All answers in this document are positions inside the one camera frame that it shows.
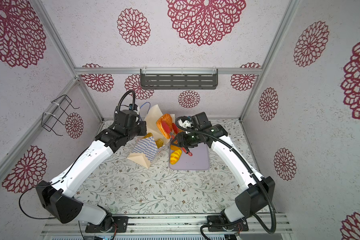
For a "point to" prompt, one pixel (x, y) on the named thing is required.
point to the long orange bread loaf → (174, 148)
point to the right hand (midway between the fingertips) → (175, 141)
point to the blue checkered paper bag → (147, 150)
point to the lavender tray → (199, 160)
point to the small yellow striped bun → (175, 156)
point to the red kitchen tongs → (173, 131)
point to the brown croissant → (168, 119)
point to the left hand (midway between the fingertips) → (143, 126)
